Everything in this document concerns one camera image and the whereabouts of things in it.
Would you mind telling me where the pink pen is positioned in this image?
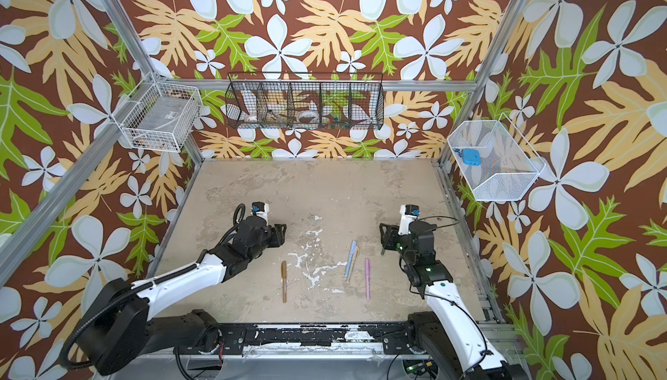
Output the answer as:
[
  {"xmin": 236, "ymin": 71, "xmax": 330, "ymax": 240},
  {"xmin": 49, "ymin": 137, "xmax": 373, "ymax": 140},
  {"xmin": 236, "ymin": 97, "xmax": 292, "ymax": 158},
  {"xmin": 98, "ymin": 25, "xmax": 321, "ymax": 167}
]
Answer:
[{"xmin": 364, "ymin": 258, "xmax": 371, "ymax": 301}]

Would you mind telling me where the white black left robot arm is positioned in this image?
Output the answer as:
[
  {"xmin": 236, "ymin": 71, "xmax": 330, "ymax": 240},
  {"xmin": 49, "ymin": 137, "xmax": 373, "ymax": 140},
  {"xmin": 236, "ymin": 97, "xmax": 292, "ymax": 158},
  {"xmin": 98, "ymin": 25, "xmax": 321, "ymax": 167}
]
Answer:
[{"xmin": 57, "ymin": 215, "xmax": 288, "ymax": 375}]

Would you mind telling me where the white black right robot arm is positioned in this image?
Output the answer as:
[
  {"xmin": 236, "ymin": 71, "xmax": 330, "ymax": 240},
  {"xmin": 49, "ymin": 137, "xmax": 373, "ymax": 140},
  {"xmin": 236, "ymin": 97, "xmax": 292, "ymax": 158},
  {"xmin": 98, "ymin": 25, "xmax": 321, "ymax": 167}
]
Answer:
[{"xmin": 380, "ymin": 220, "xmax": 529, "ymax": 379}]

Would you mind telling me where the grey blue pen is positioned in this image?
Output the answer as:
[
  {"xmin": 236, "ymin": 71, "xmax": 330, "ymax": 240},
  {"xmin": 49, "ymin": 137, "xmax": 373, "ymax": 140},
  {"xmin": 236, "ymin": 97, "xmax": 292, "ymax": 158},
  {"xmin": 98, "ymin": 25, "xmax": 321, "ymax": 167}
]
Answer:
[{"xmin": 345, "ymin": 240, "xmax": 357, "ymax": 280}]

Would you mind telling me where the blue object in basket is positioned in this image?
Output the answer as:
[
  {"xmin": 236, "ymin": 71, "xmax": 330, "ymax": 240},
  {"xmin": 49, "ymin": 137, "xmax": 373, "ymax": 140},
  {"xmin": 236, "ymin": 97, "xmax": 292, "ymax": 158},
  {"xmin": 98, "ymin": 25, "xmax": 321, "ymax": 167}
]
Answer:
[{"xmin": 454, "ymin": 148, "xmax": 482, "ymax": 166}]

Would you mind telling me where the white mesh basket right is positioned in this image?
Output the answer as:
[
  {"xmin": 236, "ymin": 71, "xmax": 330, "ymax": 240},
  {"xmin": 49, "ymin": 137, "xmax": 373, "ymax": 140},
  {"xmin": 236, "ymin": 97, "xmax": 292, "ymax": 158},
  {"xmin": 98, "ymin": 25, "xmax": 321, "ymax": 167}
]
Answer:
[{"xmin": 447, "ymin": 115, "xmax": 546, "ymax": 203}]

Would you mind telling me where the small green circuit board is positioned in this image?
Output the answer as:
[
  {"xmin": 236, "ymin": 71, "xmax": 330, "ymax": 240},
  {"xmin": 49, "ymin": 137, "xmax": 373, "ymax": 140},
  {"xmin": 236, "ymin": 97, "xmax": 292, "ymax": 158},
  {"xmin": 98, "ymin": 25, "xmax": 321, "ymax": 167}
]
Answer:
[{"xmin": 401, "ymin": 359, "xmax": 439, "ymax": 380}]

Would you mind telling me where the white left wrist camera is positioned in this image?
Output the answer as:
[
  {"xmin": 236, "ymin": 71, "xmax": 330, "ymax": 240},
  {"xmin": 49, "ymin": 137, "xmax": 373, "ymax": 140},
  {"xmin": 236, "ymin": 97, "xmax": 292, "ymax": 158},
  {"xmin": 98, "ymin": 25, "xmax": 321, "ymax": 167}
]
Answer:
[{"xmin": 252, "ymin": 201, "xmax": 269, "ymax": 224}]

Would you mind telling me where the black camera cable right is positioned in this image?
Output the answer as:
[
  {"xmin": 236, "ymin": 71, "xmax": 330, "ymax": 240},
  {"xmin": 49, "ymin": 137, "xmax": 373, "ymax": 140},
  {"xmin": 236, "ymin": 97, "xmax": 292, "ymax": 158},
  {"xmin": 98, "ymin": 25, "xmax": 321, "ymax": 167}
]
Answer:
[{"xmin": 416, "ymin": 215, "xmax": 460, "ymax": 235}]

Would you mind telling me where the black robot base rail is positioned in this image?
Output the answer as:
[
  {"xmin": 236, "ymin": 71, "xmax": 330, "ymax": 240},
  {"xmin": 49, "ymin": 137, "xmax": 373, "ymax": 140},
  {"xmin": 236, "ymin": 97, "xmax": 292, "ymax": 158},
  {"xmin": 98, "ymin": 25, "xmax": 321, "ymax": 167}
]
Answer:
[{"xmin": 188, "ymin": 315, "xmax": 453, "ymax": 357}]

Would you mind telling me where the black wire basket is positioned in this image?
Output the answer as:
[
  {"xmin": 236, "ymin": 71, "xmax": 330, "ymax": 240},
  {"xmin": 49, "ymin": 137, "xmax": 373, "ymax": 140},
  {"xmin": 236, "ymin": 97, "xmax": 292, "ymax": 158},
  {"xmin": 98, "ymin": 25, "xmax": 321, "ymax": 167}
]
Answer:
[{"xmin": 222, "ymin": 72, "xmax": 386, "ymax": 130}]

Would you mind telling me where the white wire basket left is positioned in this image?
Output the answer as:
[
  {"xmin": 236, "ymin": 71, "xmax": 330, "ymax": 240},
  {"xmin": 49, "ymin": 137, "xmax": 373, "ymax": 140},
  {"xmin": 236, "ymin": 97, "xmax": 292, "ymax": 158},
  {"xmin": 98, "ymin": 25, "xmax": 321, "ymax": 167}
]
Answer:
[{"xmin": 118, "ymin": 82, "xmax": 203, "ymax": 152}]

